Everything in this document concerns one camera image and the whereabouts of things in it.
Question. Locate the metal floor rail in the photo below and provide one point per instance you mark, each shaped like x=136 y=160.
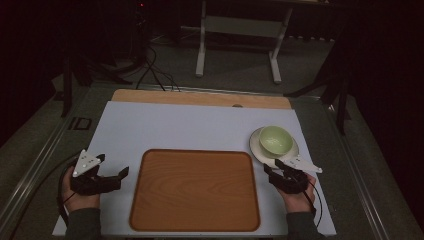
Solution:
x=356 y=173
x=30 y=176

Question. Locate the wooden tray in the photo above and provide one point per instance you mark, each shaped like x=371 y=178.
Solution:
x=195 y=190

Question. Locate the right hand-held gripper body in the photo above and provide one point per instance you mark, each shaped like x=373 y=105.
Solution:
x=293 y=181

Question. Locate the black metal stand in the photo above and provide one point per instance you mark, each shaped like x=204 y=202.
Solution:
x=68 y=86
x=340 y=96

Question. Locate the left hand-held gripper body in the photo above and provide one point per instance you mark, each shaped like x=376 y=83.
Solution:
x=85 y=163

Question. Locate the white metal table frame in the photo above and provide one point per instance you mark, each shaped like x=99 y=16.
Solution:
x=240 y=26

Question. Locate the white plate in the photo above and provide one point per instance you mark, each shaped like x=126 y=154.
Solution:
x=258 y=150

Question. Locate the white table mat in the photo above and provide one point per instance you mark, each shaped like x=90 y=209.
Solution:
x=186 y=126

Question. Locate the person's left hand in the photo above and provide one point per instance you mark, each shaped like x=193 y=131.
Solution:
x=80 y=202

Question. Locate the green bowl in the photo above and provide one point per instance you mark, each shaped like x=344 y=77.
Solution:
x=276 y=140

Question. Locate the person's right hand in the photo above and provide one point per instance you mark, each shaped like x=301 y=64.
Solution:
x=298 y=201

